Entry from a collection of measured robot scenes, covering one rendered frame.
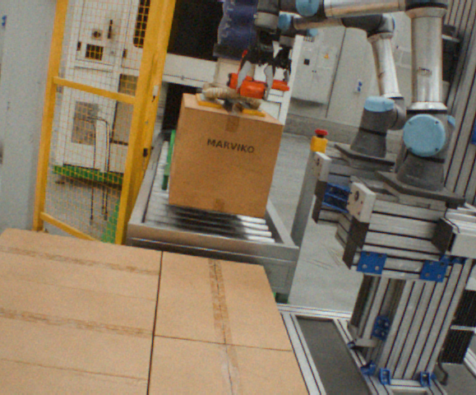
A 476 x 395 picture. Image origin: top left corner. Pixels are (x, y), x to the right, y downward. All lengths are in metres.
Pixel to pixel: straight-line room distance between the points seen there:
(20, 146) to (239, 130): 1.26
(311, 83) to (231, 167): 8.86
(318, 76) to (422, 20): 9.39
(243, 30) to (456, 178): 1.04
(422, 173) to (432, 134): 0.19
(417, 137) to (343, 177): 0.64
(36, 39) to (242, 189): 1.30
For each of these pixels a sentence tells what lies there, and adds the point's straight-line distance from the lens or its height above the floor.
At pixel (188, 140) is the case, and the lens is 1.98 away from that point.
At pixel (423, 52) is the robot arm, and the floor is 1.42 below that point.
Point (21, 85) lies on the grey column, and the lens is 2.71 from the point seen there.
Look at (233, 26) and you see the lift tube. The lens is 2.18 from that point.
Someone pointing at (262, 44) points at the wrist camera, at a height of 1.36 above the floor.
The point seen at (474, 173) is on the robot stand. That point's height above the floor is 1.09.
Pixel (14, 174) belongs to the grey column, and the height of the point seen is 0.52.
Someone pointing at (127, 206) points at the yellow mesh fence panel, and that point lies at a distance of 2.77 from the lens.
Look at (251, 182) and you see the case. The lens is 2.03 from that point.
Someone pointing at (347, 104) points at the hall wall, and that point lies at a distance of 11.34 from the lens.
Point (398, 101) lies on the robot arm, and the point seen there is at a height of 1.27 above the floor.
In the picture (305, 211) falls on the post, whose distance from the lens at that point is 2.62.
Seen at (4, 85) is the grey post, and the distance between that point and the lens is 4.99.
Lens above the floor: 1.29
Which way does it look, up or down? 15 degrees down
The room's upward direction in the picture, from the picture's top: 11 degrees clockwise
